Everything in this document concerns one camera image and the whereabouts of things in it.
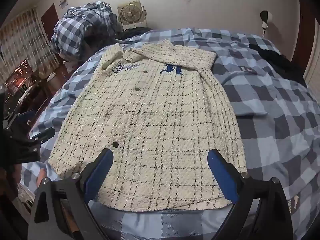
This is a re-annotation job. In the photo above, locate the wall-mounted hair dryer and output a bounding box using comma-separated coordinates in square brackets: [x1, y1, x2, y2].
[259, 10, 273, 37]

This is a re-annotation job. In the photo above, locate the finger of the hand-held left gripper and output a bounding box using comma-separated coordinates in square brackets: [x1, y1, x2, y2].
[15, 110, 34, 127]
[31, 127, 56, 143]

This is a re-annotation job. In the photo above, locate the dark clothing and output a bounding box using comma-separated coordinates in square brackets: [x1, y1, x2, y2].
[249, 44, 307, 88]

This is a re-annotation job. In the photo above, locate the blue checked bed sheet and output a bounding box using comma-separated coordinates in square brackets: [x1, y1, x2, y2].
[21, 27, 320, 240]

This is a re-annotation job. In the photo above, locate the beige box fan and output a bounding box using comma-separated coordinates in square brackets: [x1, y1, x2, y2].
[117, 0, 148, 29]

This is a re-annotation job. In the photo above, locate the cream plaid shirt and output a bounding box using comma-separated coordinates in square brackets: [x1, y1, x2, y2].
[48, 39, 248, 211]

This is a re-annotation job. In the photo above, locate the dark red door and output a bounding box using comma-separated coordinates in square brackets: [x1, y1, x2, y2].
[40, 4, 58, 37]

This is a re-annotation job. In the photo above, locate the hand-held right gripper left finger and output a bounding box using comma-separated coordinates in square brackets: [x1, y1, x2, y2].
[27, 148, 114, 240]

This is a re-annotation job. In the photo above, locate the blue checked quilt pile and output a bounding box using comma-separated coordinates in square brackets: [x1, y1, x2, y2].
[50, 1, 123, 62]

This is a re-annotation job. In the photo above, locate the patterned curtain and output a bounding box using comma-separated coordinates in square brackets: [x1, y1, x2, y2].
[0, 7, 54, 85]

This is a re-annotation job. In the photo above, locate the dark wooden desk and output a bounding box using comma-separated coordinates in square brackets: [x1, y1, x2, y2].
[5, 62, 73, 130]

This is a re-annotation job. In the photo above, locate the computer monitor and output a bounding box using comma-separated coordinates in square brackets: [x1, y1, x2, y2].
[5, 59, 33, 93]

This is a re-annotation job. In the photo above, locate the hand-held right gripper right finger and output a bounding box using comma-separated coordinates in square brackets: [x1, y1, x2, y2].
[207, 149, 293, 240]

